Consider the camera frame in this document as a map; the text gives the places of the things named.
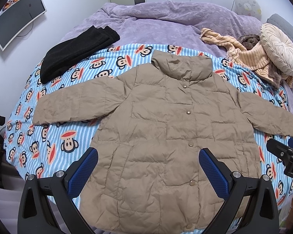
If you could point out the folded black garment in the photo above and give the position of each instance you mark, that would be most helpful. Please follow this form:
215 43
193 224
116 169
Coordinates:
66 54

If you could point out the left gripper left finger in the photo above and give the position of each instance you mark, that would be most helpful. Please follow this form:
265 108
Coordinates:
35 213

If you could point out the purple quilted duvet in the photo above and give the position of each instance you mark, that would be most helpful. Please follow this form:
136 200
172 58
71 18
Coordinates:
177 23

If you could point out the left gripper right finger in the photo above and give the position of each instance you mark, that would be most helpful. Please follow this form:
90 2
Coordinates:
261 213

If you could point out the cream round pleated cushion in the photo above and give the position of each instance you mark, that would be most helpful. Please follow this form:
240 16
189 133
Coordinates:
278 47

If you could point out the monkey print striped blanket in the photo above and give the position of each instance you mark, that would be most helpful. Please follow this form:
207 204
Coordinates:
45 149

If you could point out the white cloud plush pillow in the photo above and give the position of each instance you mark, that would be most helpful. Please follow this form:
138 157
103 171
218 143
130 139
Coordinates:
247 8

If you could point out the wall mounted curved monitor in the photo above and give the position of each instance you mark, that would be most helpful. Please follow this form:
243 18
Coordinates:
17 17

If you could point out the brown fuzzy garment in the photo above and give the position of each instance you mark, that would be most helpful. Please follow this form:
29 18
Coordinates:
249 40

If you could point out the tan puffer jacket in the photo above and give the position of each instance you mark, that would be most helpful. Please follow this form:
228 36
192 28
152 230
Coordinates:
155 118

